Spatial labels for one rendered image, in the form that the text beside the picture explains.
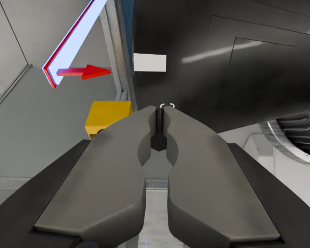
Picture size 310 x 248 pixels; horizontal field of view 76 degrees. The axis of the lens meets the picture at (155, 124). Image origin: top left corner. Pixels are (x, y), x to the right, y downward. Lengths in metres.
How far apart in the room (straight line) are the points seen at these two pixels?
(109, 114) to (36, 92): 1.11
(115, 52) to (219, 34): 0.43
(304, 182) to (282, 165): 0.06
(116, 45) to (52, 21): 1.09
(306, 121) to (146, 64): 0.29
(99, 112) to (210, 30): 0.36
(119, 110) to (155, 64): 0.30
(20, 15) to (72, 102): 0.67
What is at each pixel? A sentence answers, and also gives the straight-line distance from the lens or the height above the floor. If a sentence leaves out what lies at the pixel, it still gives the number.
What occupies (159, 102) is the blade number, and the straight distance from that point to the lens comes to 0.22.
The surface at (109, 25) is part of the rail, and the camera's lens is 0.57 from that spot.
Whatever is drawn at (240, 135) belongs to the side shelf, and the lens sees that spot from 0.86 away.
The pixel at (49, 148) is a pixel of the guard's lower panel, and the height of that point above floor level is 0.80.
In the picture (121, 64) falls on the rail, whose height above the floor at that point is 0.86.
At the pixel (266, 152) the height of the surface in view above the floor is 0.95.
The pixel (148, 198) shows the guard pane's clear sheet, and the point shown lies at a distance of 0.90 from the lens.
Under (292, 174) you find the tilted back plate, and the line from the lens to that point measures 0.51.
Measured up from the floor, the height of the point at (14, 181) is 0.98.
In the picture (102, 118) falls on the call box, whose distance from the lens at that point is 0.48.
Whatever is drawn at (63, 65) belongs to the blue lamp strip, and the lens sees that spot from 0.26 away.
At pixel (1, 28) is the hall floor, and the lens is 1.84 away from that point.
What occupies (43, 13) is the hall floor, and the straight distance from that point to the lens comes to 1.63.
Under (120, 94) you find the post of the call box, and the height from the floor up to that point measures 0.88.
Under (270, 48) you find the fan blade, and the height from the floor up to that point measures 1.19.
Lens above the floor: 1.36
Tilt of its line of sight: 42 degrees down
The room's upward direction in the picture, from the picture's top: 178 degrees counter-clockwise
